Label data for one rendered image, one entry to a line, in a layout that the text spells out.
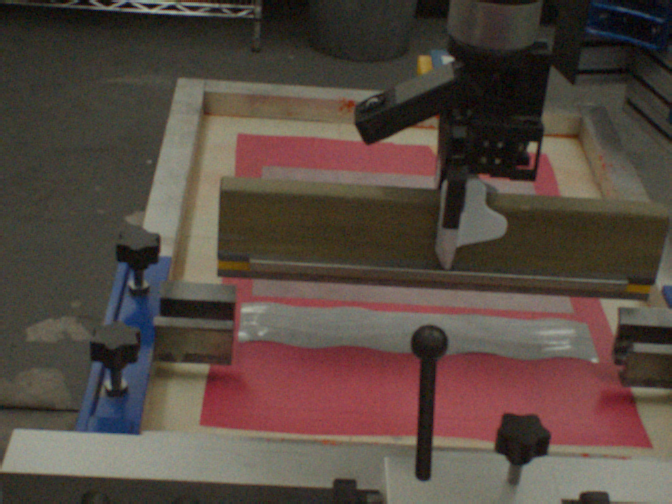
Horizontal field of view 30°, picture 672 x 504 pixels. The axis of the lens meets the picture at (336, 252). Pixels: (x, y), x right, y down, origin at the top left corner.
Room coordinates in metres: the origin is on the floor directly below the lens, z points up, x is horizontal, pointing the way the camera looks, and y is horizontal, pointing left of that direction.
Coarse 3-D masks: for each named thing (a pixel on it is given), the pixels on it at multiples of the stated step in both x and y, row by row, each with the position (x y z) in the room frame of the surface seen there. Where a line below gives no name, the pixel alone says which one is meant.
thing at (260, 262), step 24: (264, 264) 0.96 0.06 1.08; (288, 264) 0.97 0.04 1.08; (312, 264) 0.97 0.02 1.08; (336, 264) 0.97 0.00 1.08; (360, 264) 0.97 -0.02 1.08; (384, 264) 0.98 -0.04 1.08; (408, 264) 0.98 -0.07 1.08; (432, 264) 0.99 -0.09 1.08; (576, 288) 0.98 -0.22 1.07; (600, 288) 0.98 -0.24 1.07; (624, 288) 0.98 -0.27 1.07
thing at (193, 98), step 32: (192, 96) 1.51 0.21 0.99; (224, 96) 1.53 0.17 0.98; (256, 96) 1.54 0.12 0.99; (288, 96) 1.54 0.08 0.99; (320, 96) 1.55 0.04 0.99; (352, 96) 1.56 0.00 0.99; (192, 128) 1.41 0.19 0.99; (576, 128) 1.56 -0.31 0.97; (608, 128) 1.53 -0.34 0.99; (160, 160) 1.32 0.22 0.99; (192, 160) 1.35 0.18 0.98; (608, 160) 1.43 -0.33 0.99; (160, 192) 1.24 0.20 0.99; (608, 192) 1.37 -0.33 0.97; (640, 192) 1.35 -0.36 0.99; (160, 224) 1.17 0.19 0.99; (448, 448) 0.83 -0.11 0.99; (480, 448) 0.84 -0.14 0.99
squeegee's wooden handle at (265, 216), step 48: (240, 192) 0.98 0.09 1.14; (288, 192) 0.98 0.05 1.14; (336, 192) 0.99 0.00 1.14; (384, 192) 1.00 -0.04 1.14; (432, 192) 1.00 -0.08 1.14; (240, 240) 0.98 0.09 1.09; (288, 240) 0.98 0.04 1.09; (336, 240) 0.98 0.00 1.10; (384, 240) 0.98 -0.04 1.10; (432, 240) 0.99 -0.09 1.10; (528, 240) 0.99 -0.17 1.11; (576, 240) 1.00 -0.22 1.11; (624, 240) 1.00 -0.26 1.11
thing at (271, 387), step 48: (240, 144) 1.45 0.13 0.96; (288, 144) 1.47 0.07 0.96; (336, 144) 1.48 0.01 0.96; (384, 144) 1.49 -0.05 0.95; (240, 288) 1.11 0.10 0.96; (288, 288) 1.12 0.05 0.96; (336, 288) 1.13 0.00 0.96; (384, 288) 1.14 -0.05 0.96; (240, 384) 0.94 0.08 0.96; (288, 384) 0.95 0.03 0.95; (336, 384) 0.96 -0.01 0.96; (384, 384) 0.96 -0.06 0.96; (288, 432) 0.88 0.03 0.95; (336, 432) 0.89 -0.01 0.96; (384, 432) 0.89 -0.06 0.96
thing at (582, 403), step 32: (416, 160) 1.45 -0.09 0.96; (544, 160) 1.49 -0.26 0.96; (512, 192) 1.39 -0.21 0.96; (544, 192) 1.39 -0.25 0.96; (416, 288) 1.14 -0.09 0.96; (576, 320) 1.11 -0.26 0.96; (608, 352) 1.05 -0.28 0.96; (448, 384) 0.97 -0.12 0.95; (480, 384) 0.98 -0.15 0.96; (512, 384) 0.98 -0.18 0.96; (544, 384) 0.99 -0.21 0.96; (576, 384) 0.99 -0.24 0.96; (608, 384) 1.00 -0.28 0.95; (448, 416) 0.92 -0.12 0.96; (480, 416) 0.93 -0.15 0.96; (544, 416) 0.94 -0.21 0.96; (576, 416) 0.94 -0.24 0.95; (608, 416) 0.95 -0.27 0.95
